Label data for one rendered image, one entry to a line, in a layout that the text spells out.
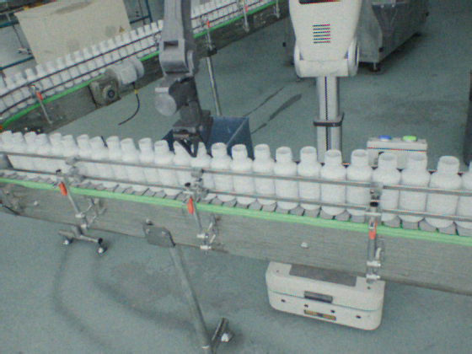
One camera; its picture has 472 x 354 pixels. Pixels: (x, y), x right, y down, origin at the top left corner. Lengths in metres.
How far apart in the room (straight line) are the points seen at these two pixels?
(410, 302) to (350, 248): 1.13
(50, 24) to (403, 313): 4.32
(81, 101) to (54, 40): 2.48
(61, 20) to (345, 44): 3.94
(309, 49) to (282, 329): 1.28
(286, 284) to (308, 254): 0.78
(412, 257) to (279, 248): 0.33
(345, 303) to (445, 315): 0.51
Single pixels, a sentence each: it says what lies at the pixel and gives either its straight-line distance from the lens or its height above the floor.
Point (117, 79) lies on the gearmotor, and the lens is 2.46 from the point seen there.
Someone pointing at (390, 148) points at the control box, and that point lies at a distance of 1.06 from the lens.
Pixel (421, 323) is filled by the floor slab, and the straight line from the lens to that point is 2.07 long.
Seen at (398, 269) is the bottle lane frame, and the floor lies 0.87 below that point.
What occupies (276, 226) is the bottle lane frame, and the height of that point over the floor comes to 0.96.
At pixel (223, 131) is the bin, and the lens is 1.74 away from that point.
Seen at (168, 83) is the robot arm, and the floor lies 1.37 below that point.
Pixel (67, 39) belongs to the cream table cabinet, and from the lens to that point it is 4.99.
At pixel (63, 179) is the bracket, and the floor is 1.08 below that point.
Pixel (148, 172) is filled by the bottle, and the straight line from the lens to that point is 1.16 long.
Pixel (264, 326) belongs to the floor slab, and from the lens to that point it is 2.01.
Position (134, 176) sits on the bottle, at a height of 1.06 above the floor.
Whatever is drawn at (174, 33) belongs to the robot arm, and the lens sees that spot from 0.94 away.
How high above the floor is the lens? 1.65
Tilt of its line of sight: 33 degrees down
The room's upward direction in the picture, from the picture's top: 11 degrees counter-clockwise
